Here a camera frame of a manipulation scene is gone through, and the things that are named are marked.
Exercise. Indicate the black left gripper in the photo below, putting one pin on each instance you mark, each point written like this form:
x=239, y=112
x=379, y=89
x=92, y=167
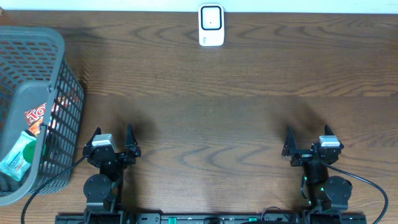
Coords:
x=131, y=149

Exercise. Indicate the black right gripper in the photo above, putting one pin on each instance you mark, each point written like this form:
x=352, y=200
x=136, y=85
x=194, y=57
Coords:
x=290, y=143

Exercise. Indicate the red Top chocolate bar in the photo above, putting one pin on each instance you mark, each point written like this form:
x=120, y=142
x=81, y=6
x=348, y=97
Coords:
x=35, y=114

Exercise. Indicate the mint green wipes pack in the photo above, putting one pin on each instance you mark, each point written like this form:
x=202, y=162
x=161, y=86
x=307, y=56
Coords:
x=14, y=165

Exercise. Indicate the green lid jar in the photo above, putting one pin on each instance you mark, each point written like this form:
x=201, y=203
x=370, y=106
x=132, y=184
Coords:
x=29, y=151

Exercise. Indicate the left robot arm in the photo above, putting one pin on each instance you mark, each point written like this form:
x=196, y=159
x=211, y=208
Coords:
x=103, y=191

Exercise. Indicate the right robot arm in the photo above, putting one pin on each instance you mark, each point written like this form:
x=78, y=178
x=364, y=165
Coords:
x=328, y=195

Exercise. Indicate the white barcode scanner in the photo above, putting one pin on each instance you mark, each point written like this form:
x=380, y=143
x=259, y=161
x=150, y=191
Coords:
x=211, y=25

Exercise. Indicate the grey plastic basket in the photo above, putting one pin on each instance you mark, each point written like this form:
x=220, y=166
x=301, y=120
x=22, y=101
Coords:
x=34, y=71

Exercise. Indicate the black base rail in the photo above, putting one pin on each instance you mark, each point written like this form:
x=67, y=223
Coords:
x=155, y=218

